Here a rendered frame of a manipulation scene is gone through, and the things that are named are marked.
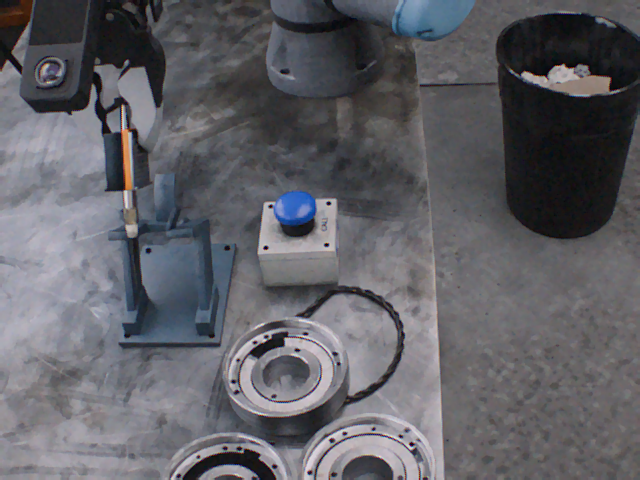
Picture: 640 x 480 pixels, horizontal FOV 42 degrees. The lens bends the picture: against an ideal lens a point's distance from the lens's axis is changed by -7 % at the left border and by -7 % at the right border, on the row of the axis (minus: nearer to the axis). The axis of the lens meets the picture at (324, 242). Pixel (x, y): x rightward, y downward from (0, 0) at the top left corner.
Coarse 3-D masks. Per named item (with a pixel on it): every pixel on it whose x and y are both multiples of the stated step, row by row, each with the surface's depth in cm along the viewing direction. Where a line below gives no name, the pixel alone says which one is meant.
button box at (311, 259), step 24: (264, 216) 85; (336, 216) 85; (264, 240) 82; (288, 240) 82; (312, 240) 82; (336, 240) 83; (264, 264) 82; (288, 264) 82; (312, 264) 82; (336, 264) 82
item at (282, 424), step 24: (240, 336) 75; (264, 336) 76; (288, 336) 76; (312, 336) 75; (336, 336) 74; (240, 360) 74; (264, 360) 74; (288, 360) 75; (312, 360) 74; (336, 360) 73; (264, 384) 72; (312, 384) 72; (336, 384) 71; (240, 408) 70; (312, 408) 69; (336, 408) 71; (264, 432) 72; (288, 432) 70
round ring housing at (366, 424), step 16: (352, 416) 68; (368, 416) 68; (384, 416) 67; (320, 432) 67; (336, 432) 68; (352, 432) 68; (368, 432) 68; (384, 432) 68; (400, 432) 67; (416, 432) 66; (304, 448) 66; (320, 448) 67; (368, 448) 67; (384, 448) 66; (416, 448) 66; (304, 464) 66; (336, 464) 66; (352, 464) 67; (368, 464) 67; (384, 464) 66; (400, 464) 65; (432, 464) 64
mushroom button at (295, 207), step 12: (288, 192) 82; (300, 192) 82; (276, 204) 81; (288, 204) 81; (300, 204) 81; (312, 204) 81; (276, 216) 81; (288, 216) 80; (300, 216) 80; (312, 216) 81
